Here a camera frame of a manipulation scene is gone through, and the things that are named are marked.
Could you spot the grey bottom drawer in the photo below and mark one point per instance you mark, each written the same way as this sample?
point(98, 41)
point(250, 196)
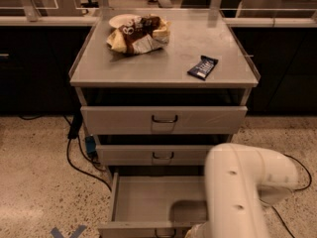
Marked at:
point(154, 207)

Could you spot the grey drawer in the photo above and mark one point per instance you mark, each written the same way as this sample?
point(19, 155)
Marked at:
point(153, 155)
point(154, 207)
point(146, 120)

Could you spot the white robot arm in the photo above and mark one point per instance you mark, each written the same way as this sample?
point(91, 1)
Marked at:
point(239, 181)

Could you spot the grey top drawer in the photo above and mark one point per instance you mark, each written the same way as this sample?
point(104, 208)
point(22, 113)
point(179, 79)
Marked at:
point(146, 120)

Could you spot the grey middle drawer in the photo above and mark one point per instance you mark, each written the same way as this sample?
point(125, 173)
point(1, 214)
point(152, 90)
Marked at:
point(153, 155)

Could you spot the grey metal drawer cabinet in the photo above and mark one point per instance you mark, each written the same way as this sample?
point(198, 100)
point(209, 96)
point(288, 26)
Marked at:
point(105, 78)

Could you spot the blue power adapter box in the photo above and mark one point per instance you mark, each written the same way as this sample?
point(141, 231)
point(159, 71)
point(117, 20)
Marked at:
point(90, 146)

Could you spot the dark blue snack bar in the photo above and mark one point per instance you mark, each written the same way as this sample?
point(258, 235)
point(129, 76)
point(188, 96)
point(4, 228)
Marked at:
point(203, 68)

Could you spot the crumpled brown chip bag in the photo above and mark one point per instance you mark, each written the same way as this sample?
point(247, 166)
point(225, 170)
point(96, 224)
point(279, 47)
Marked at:
point(140, 35)

